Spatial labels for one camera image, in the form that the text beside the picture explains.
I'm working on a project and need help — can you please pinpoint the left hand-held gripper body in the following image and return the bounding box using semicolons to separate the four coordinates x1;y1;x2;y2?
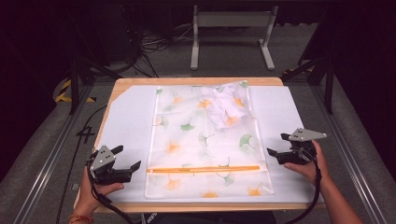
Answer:
88;145;134;187

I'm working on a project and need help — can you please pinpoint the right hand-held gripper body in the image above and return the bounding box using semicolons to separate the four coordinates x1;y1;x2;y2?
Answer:
277;128;328;165

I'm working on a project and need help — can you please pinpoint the leaf print mesh laundry bag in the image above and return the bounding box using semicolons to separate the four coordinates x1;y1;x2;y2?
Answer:
144;79;276;200

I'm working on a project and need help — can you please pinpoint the person's right hand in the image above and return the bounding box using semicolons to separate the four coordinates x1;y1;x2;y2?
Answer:
283;140;331;188

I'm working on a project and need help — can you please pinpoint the person's left hand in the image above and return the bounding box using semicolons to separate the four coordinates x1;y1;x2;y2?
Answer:
73;166;125;217

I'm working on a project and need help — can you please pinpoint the white table mat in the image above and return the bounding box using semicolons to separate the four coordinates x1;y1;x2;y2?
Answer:
93;85;324;203

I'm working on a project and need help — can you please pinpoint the black metal stand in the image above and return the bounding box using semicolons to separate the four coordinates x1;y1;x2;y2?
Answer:
68;55;123;116
279;55;336;116

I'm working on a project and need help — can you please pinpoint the white cloth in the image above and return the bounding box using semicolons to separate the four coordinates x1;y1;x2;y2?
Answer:
200;84;252;131

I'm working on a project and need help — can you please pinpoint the yellow black hazard tape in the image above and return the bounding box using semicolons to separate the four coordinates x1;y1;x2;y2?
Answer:
54;78;96;104

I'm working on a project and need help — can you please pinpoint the person's dark clothing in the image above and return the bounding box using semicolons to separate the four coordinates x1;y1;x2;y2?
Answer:
142;211;277;224

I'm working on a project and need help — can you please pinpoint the wooden table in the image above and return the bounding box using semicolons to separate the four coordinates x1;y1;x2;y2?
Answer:
74;77;327;215

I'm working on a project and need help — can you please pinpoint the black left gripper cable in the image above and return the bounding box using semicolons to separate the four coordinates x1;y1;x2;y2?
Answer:
86;159;135;224

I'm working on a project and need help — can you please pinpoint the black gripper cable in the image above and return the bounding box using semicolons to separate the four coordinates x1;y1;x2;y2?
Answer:
284;148;323;224
86;159;135;224

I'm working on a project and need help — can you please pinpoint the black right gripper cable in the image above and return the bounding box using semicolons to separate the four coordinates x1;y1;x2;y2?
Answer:
284;148;323;224

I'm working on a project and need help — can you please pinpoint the thin black floor cable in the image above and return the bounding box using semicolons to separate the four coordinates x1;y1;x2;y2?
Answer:
55;105;108;224

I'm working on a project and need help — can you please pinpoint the red orange bracelet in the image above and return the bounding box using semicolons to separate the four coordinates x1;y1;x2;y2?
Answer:
68;214;94;224

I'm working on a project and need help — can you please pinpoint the aluminium rail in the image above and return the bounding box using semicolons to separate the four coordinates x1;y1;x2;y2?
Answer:
12;83;94;224
309;83;389;224

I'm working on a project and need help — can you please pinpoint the bundle of black floor cables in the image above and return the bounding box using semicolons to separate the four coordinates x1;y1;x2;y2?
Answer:
122;4;195;78

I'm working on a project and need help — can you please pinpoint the white metal stand frame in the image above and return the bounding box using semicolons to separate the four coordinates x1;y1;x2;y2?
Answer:
190;4;279;72

